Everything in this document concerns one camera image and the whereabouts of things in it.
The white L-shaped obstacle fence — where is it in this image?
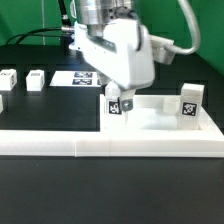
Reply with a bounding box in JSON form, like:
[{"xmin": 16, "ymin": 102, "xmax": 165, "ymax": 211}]
[{"xmin": 0, "ymin": 98, "xmax": 224, "ymax": 158}]

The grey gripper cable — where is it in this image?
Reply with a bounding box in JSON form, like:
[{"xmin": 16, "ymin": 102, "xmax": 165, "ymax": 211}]
[{"xmin": 169, "ymin": 0, "xmax": 202, "ymax": 56}]

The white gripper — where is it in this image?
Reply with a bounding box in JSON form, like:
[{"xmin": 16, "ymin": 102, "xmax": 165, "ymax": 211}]
[{"xmin": 75, "ymin": 19, "xmax": 155, "ymax": 112}]

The white sheet with tags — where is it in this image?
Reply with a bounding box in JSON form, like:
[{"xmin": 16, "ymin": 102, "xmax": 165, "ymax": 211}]
[{"xmin": 50, "ymin": 71, "xmax": 100, "ymax": 87}]

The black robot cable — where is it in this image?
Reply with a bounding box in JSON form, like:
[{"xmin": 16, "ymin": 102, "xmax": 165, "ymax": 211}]
[{"xmin": 4, "ymin": 0, "xmax": 76, "ymax": 46}]

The white square table top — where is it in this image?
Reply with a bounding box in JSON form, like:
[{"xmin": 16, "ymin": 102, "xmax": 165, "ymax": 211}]
[{"xmin": 100, "ymin": 95, "xmax": 224, "ymax": 158}]

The white part at left edge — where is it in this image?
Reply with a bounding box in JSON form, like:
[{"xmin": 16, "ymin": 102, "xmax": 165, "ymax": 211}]
[{"xmin": 0, "ymin": 94, "xmax": 4, "ymax": 114}]

